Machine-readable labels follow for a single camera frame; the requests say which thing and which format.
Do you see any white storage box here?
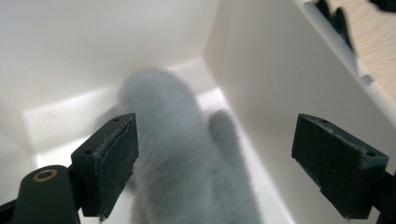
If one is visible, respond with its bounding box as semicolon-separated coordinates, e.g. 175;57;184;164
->
0;0;396;224

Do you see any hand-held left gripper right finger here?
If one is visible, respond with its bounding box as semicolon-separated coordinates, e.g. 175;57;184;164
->
290;113;389;220

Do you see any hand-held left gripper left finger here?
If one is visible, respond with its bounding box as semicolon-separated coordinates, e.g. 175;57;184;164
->
70;112;140;219

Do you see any grey fleece glove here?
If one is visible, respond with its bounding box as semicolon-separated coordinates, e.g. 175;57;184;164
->
119;68;263;224

